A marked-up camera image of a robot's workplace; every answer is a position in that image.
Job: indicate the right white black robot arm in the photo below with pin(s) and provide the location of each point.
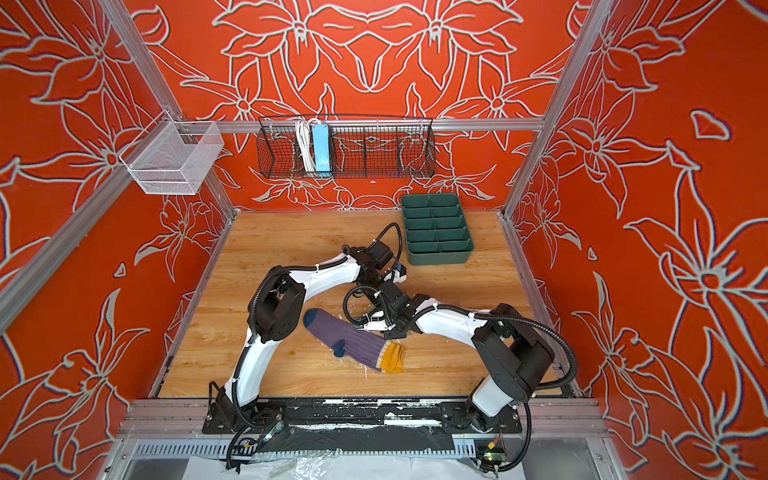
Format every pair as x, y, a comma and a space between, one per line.
521, 356

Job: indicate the clear plastic wall bin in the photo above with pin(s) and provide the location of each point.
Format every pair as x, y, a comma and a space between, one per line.
173, 158

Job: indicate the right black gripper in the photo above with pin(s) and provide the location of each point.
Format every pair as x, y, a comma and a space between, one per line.
392, 335

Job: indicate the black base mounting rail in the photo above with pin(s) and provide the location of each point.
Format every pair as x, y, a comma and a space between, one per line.
366, 415

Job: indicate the light blue box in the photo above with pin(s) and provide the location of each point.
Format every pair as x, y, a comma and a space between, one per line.
321, 144

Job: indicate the green compartment tray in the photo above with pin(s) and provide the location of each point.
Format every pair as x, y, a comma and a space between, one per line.
436, 230

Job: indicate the purple sock with yellow cuff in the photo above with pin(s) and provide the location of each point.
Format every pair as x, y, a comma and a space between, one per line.
344, 340

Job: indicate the black wire wall basket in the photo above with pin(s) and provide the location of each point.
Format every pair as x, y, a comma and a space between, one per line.
360, 147

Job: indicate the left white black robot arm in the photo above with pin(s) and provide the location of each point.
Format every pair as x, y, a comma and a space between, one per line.
274, 312

